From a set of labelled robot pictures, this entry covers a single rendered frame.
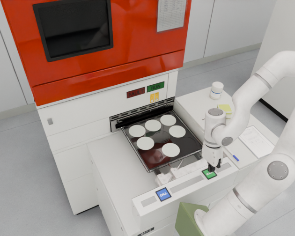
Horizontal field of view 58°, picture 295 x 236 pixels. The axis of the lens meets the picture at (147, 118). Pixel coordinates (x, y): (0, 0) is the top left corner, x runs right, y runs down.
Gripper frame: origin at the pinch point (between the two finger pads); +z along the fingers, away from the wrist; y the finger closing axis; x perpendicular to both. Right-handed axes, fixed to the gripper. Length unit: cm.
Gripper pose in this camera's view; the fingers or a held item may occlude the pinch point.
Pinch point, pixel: (211, 167)
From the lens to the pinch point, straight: 133.1
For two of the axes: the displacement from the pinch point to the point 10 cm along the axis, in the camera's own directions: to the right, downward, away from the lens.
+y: 4.5, 4.6, -7.7
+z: 0.8, 8.4, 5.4
